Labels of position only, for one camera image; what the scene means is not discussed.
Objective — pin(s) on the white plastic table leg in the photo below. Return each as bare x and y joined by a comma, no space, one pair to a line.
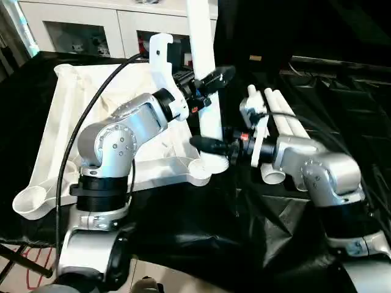
276,113
203,45
290,116
253,91

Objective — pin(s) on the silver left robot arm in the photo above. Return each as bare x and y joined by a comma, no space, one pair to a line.
107,143

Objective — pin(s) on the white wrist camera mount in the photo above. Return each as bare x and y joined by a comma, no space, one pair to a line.
160,61
261,143

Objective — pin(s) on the black flat monitor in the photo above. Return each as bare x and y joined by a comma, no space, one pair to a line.
320,62

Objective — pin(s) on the dark brown rounded object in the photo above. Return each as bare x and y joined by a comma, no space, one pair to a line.
148,285

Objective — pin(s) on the white glass door cabinet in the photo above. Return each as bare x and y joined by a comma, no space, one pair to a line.
116,21

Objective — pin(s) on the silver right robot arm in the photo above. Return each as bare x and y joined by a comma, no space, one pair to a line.
330,171

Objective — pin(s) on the small yellow label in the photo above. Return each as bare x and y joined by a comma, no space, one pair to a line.
255,58

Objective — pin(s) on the red package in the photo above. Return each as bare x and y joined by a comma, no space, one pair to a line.
143,42

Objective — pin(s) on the black glossy mat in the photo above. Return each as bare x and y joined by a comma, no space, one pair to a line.
189,229

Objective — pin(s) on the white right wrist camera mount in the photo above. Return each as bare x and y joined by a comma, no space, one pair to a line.
261,143

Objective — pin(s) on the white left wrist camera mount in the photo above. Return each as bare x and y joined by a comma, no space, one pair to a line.
160,61

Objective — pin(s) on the white plastic table top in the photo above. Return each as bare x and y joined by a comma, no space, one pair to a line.
76,107

